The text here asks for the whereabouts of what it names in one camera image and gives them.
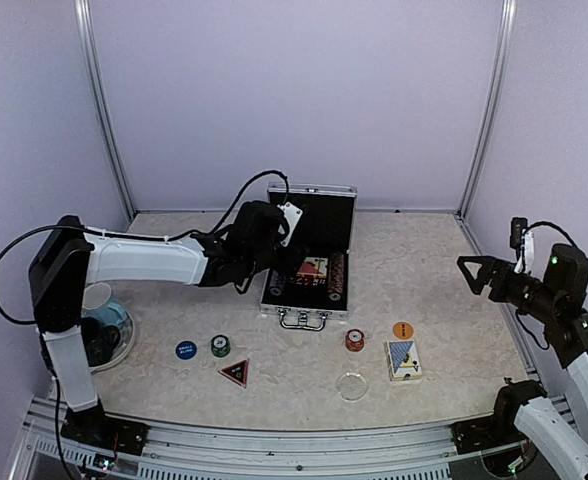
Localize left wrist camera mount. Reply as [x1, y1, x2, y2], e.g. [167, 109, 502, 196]
[277, 202, 303, 247]

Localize aluminium poker case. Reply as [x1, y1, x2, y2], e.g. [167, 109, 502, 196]
[260, 183, 357, 332]

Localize front aluminium frame rail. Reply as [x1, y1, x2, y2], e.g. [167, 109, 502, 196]
[13, 397, 555, 479]

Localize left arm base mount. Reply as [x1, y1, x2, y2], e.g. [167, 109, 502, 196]
[61, 401, 149, 456]

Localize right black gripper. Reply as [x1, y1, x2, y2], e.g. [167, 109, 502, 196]
[458, 255, 563, 323]

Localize orange big blind button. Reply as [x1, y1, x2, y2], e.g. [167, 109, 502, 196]
[392, 322, 414, 340]

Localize blue small blind button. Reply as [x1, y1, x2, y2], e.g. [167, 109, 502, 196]
[175, 340, 198, 360]

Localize black mug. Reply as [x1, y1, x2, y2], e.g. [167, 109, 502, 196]
[80, 317, 121, 367]

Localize red triangular dealer button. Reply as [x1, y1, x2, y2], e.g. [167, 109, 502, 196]
[219, 359, 250, 389]

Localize clear round dealer puck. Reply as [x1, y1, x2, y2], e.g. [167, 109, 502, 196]
[335, 372, 369, 402]

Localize left chip row in case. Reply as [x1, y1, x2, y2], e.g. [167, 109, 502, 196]
[267, 271, 287, 298]

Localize left rear aluminium post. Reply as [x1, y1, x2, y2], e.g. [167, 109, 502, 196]
[73, 0, 137, 221]

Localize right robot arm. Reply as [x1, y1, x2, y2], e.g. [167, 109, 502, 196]
[452, 244, 588, 479]

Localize right chip row in case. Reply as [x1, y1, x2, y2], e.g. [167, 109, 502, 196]
[328, 253, 345, 301]

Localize clear round tray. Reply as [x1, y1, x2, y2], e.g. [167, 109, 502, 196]
[89, 314, 137, 373]

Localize chip row in case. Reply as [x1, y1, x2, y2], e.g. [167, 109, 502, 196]
[328, 253, 345, 301]
[267, 271, 287, 298]

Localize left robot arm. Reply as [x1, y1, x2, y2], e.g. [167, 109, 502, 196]
[28, 201, 303, 445]

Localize aluminium post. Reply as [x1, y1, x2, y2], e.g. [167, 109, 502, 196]
[73, 0, 137, 221]
[457, 0, 518, 222]

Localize blue playing card deck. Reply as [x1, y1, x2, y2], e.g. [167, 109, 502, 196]
[385, 340, 423, 382]

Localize right rear aluminium post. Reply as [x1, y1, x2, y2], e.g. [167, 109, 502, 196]
[457, 0, 518, 222]

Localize green poker chip stack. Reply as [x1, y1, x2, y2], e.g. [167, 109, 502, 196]
[210, 334, 231, 358]

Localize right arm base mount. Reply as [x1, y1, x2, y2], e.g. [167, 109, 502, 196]
[451, 380, 547, 455]

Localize red playing card deck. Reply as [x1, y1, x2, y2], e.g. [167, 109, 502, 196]
[297, 257, 329, 280]

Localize red poker chip stack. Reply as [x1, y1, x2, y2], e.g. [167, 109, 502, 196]
[345, 329, 365, 352]

